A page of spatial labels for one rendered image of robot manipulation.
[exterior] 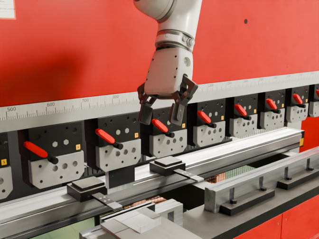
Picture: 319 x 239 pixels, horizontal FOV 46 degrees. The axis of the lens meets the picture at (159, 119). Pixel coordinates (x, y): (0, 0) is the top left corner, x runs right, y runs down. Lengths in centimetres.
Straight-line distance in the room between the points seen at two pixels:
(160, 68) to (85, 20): 32
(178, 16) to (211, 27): 54
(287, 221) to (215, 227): 43
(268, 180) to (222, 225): 42
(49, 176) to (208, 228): 66
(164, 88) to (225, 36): 66
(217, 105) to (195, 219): 45
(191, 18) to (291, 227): 123
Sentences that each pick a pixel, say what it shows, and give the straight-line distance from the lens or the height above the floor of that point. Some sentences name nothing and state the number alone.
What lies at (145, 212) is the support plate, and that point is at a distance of 128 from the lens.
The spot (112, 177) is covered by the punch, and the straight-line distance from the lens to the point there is 120.
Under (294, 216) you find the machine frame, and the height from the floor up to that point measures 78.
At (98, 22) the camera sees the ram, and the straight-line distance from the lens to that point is 107.
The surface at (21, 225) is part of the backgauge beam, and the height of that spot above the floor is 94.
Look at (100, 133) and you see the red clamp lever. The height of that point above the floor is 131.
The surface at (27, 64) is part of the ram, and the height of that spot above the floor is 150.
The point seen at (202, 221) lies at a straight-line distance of 151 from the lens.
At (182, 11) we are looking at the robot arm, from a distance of 83.
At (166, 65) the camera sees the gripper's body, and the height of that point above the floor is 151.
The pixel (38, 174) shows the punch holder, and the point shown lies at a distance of 104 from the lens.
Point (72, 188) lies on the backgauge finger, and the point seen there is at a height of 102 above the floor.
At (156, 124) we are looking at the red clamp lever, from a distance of 117.
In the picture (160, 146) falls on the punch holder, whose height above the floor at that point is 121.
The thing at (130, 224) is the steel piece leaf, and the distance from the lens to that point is 121.
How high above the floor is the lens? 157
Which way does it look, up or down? 12 degrees down
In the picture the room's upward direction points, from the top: straight up
